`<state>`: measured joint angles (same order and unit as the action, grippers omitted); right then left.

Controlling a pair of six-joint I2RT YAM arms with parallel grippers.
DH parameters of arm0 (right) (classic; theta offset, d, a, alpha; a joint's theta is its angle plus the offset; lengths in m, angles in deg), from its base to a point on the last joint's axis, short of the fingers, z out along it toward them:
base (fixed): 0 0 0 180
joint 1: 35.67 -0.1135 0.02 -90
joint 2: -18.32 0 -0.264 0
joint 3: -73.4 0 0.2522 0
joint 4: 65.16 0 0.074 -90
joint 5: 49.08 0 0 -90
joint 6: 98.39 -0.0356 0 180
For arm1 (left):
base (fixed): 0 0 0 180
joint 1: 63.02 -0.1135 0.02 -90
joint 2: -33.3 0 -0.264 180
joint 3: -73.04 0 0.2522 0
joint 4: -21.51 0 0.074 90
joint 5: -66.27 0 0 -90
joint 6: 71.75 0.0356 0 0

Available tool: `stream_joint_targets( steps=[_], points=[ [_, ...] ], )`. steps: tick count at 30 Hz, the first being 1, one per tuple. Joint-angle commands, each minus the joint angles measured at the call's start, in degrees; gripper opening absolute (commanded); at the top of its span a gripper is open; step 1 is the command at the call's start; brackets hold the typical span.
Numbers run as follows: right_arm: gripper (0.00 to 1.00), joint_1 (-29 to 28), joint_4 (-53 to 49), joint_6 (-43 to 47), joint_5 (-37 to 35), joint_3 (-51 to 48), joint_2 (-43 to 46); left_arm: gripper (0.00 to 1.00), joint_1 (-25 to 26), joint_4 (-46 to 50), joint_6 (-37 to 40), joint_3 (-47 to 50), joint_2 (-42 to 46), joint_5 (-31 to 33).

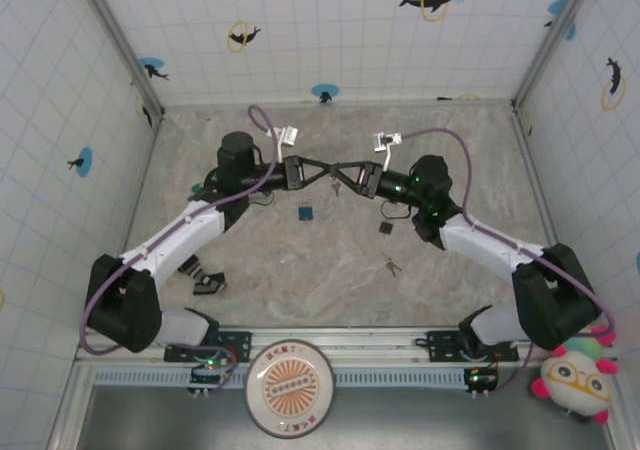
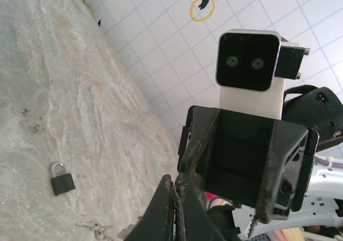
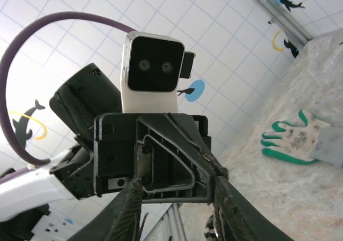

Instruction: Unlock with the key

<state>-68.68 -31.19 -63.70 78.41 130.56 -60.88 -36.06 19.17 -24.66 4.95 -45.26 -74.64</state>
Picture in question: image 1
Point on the brass-toned key bunch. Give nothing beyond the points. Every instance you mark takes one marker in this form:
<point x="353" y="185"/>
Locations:
<point x="335" y="187"/>

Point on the blue padlock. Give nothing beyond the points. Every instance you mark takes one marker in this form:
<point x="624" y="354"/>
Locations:
<point x="306" y="212"/>

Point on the black padlock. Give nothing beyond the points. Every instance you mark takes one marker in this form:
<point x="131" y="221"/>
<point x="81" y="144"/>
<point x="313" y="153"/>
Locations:
<point x="385" y="228"/>

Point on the silver key bunch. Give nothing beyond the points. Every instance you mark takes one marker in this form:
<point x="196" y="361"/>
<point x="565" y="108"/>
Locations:
<point x="393" y="266"/>

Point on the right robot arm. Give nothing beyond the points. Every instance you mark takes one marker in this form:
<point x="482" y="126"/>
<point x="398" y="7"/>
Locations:
<point x="480" y="242"/>

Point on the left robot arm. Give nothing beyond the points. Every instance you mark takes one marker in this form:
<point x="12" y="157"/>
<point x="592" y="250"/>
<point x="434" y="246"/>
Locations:
<point x="185" y="235"/>

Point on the teal plastic piece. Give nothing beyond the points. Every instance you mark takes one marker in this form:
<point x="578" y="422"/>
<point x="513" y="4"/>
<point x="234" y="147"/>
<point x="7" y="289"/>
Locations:
<point x="199" y="189"/>

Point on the penguin blue circle sticker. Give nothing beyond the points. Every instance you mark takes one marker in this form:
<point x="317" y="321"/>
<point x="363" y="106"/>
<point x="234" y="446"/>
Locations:
<point x="325" y="92"/>

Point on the aluminium edge strip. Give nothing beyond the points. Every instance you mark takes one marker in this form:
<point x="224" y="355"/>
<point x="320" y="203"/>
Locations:
<point x="532" y="170"/>
<point x="400" y="103"/>
<point x="145" y="170"/>

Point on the shark blue circle sticker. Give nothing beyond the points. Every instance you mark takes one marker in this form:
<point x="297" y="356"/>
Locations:
<point x="152" y="67"/>

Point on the black striped clip object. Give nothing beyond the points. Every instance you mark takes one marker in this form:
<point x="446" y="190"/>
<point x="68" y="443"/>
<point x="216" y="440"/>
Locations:
<point x="207" y="282"/>

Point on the black animal blue circle sticker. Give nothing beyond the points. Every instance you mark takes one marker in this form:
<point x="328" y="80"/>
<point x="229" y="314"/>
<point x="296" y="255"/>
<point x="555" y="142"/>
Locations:
<point x="84" y="161"/>

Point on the round printed plate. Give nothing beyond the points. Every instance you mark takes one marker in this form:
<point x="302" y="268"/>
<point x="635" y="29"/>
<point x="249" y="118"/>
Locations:
<point x="290" y="389"/>

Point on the blue patch sticker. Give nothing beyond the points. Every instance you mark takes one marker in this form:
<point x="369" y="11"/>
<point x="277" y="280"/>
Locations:
<point x="559" y="7"/>

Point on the white pink plush toy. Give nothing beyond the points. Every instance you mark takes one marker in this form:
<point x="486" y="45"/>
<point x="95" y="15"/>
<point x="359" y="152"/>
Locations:
<point x="575" y="380"/>

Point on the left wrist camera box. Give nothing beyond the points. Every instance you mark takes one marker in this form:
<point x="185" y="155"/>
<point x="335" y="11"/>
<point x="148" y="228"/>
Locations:
<point x="287" y="136"/>

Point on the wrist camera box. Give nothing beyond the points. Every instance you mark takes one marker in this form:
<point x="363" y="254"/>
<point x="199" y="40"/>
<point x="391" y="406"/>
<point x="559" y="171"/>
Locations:
<point x="386" y="141"/>
<point x="287" y="136"/>

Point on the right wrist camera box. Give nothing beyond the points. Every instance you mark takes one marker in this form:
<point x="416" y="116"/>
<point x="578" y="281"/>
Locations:
<point x="386" y="141"/>

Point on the aluminium mounting rail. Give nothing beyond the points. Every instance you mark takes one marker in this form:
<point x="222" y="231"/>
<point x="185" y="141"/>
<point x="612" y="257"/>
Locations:
<point x="350" y="342"/>

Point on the aluminium corner post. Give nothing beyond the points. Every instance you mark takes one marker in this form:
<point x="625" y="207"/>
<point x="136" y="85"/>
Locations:
<point x="120" y="40"/>
<point x="555" y="40"/>

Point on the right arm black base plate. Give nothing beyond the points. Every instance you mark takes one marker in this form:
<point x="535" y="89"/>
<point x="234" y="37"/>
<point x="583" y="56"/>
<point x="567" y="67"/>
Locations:
<point x="442" y="346"/>

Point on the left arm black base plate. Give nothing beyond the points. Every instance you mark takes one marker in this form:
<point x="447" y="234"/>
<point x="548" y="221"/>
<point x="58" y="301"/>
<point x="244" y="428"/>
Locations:
<point x="240" y="345"/>

